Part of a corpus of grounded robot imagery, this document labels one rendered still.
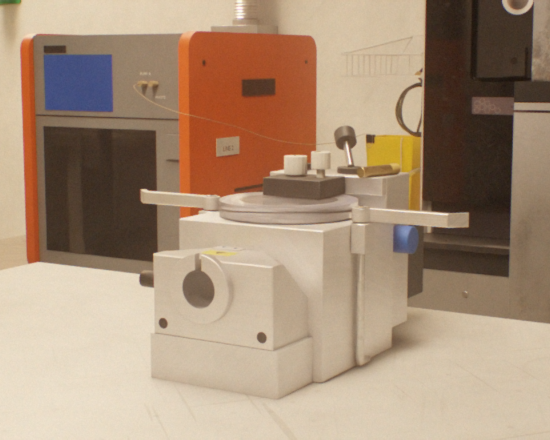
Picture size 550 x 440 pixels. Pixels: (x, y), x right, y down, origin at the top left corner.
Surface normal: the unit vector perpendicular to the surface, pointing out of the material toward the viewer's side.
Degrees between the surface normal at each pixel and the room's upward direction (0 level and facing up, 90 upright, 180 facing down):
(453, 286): 90
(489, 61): 90
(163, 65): 90
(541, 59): 90
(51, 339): 0
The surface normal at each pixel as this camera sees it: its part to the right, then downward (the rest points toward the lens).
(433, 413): 0.00, -0.99
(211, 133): 0.86, 0.07
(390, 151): -0.55, 0.17
